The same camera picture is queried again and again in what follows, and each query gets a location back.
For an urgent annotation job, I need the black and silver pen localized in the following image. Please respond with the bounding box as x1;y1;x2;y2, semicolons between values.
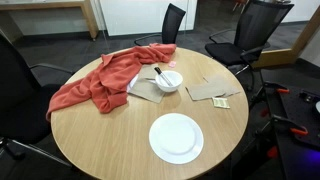
153;66;174;88

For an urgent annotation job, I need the white ceramic bowl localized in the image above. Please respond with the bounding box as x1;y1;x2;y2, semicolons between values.
154;70;184;93

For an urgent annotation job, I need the large brown paper napkin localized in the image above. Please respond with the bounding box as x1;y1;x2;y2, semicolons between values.
127;78;166;104

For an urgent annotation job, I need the small brown paper napkin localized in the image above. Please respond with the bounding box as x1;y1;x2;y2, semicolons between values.
137;63;160;81

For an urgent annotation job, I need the white paper sheet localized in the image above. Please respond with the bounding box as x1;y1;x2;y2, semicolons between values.
125;73;140;93

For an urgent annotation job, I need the white round plate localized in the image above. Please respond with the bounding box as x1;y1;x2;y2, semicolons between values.
148;112;205;165

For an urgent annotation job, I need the orange fleece cloth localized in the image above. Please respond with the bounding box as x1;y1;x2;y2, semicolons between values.
45;43;177;122

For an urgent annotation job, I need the yellowish condiment packet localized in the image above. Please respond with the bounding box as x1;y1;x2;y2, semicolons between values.
211;96;231;110

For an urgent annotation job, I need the black mesh office chair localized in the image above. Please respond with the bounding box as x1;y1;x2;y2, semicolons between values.
0;33;75;168
134;3;187;47
204;0;295;93

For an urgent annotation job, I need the light wooden table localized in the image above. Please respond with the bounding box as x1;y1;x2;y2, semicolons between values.
0;0;100;42

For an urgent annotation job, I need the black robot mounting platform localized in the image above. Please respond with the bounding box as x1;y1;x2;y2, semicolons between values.
266;84;320;180

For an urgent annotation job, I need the black clamp orange handle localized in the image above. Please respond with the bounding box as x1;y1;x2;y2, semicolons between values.
271;114;309;137
263;81;291;95
266;145;280;160

